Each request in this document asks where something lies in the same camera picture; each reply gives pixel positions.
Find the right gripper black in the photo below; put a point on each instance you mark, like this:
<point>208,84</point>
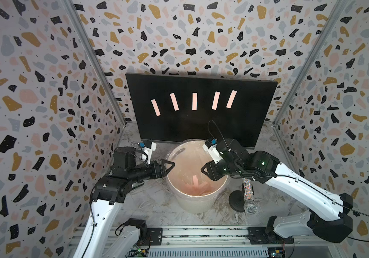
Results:
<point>213,177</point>

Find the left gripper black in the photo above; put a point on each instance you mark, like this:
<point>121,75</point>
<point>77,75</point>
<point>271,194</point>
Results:
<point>162,173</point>

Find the cream waste bin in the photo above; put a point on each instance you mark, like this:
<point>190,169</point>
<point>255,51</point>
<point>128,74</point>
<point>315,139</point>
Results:
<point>196,205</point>

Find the pink sticky note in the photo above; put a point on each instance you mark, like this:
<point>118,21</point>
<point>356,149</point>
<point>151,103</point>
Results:
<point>194,101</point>
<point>174,102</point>
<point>231,99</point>
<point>156,108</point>
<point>215,100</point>

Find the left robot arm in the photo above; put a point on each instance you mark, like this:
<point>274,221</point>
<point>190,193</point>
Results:
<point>106,201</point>

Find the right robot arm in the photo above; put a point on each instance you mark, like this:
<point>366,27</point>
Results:
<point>327,215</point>

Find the black flat monitor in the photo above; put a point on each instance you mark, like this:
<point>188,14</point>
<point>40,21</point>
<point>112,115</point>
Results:
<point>242,122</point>

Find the discarded pink notes pile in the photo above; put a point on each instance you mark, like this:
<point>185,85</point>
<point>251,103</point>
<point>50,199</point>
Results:
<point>199,186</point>

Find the black round microphone stand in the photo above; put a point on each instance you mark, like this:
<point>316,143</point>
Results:
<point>236,201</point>

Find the silver glitter microphone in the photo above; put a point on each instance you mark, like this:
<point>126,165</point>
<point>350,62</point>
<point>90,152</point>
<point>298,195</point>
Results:
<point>249,205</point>

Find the left green circuit board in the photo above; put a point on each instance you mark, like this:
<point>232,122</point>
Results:
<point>138,253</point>

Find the green circuit board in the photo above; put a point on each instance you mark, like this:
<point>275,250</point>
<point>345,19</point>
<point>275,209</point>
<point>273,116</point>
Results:
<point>138,253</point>
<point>276,252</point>

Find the right green circuit board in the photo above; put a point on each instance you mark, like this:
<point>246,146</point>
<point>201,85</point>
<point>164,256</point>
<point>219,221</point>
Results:
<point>276,252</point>

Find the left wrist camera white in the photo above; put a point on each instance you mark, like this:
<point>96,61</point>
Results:
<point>147,148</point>

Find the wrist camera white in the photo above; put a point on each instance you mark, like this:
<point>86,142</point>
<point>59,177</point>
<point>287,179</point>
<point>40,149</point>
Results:
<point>147,148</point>
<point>210,146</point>

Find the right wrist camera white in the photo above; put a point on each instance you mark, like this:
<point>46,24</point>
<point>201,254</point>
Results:
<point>210,146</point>

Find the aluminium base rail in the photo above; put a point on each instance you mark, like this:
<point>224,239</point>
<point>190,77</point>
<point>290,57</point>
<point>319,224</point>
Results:
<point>233,242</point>

